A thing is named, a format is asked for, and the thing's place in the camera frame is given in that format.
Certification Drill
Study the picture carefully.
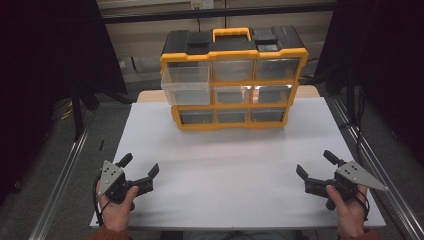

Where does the tan wooden table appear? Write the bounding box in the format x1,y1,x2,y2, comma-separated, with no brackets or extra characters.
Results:
136,84,322,103

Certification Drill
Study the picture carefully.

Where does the group of clear drawers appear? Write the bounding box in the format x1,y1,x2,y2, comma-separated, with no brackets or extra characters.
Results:
179,58,300,125

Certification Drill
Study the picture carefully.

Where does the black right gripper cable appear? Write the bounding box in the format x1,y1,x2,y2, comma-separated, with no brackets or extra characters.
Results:
353,189,371,222

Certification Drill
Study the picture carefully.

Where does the clear plastic organizer drawer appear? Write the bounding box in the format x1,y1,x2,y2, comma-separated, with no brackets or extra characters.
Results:
160,61,212,106

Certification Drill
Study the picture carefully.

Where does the yellow and black drawer organizer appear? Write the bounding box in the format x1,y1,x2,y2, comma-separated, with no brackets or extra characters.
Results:
159,25,310,132

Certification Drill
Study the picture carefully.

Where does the yellow floor cable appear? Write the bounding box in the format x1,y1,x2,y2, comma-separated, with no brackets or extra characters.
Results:
58,101,74,122

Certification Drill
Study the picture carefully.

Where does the black horizontal bar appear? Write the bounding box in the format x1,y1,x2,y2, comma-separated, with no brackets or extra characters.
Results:
100,2,337,25

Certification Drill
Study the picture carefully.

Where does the black stand leg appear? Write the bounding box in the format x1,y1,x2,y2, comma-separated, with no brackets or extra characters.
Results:
70,81,85,142

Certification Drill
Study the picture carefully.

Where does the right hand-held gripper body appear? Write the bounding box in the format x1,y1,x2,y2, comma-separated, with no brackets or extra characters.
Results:
304,160,390,212

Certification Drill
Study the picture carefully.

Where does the black curtain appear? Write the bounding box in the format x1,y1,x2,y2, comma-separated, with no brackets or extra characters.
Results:
0,0,129,204
314,0,424,166

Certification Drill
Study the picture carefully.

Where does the black floor cable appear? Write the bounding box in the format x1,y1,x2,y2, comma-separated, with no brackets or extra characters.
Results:
339,84,366,159

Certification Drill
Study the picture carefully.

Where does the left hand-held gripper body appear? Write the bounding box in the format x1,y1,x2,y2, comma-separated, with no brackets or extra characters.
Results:
98,160,155,212

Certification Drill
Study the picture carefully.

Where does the person's left hand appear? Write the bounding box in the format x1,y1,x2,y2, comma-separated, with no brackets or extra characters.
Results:
96,184,140,233

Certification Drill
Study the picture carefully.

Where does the white wall outlet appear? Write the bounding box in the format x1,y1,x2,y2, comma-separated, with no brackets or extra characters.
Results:
190,0,215,10

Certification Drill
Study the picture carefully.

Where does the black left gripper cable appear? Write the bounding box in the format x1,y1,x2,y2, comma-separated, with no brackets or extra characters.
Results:
92,173,112,228

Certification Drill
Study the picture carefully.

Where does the person's right hand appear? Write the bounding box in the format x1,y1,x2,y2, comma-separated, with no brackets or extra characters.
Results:
325,184,370,238

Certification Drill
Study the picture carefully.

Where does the aluminium floor rail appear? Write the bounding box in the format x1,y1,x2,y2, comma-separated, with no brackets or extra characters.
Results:
327,95,424,240
27,128,90,240

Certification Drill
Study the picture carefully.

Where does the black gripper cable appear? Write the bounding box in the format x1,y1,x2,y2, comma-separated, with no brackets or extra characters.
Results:
92,173,112,228
353,189,371,222

